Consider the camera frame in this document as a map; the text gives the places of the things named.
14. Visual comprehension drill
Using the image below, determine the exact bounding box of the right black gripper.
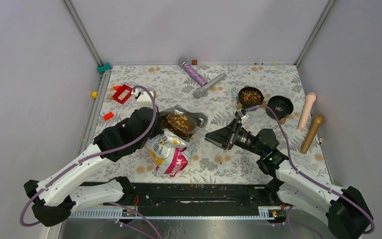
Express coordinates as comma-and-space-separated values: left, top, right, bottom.
205, 118, 265, 156

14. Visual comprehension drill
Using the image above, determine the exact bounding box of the clear plastic scoop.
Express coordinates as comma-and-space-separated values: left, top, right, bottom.
166, 112, 208, 134

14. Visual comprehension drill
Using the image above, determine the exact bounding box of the cat food bag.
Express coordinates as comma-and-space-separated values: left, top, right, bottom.
145, 105, 208, 177

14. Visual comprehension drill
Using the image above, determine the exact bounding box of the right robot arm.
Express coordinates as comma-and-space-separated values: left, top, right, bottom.
205, 119, 374, 239

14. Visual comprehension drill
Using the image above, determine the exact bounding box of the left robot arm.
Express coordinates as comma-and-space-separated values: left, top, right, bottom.
19, 107, 162, 227

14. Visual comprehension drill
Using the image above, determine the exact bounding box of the pet food kibble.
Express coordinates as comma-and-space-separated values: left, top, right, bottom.
162, 113, 196, 139

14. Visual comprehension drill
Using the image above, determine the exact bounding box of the left black pet bowl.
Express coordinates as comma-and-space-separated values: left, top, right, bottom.
236, 86, 266, 110

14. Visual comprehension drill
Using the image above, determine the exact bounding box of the black pet bowl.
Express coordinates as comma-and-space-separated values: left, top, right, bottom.
267, 96, 294, 124
236, 86, 266, 110

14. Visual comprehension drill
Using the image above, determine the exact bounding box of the right black pet bowl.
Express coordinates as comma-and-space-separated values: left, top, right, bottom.
267, 96, 294, 124

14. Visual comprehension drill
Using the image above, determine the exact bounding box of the floral table mat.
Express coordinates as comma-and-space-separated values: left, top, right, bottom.
90, 65, 330, 184

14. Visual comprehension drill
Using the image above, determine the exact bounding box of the red toy block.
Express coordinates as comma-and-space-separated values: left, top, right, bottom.
113, 84, 133, 104

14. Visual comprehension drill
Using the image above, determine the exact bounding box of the small orange block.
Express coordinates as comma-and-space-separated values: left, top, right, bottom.
103, 112, 114, 121

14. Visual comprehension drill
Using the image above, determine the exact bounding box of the grey microphone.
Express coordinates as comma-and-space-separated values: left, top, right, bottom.
192, 73, 227, 99

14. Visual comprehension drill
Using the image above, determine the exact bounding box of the teal corner clip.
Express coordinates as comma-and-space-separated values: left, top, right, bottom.
97, 62, 111, 73

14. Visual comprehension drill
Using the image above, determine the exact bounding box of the purple glitter microphone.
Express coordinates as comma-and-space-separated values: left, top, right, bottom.
178, 58, 207, 86

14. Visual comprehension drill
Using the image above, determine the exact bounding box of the gold microphone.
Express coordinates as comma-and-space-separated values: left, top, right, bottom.
300, 114, 325, 154

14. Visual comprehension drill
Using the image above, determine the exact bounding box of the pink microphone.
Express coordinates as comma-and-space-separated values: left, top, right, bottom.
298, 92, 316, 130

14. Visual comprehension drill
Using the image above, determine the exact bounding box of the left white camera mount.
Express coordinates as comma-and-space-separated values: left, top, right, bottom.
132, 89, 155, 109

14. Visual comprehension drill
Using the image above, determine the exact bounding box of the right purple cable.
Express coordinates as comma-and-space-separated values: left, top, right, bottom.
245, 105, 376, 239

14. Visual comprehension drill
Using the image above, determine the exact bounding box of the purple cable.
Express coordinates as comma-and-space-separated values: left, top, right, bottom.
245, 105, 376, 239
19, 85, 162, 239

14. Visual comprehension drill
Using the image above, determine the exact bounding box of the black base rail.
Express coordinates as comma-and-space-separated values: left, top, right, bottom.
118, 183, 282, 217

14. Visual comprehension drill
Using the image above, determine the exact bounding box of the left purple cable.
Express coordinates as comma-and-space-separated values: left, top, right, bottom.
19, 85, 162, 239

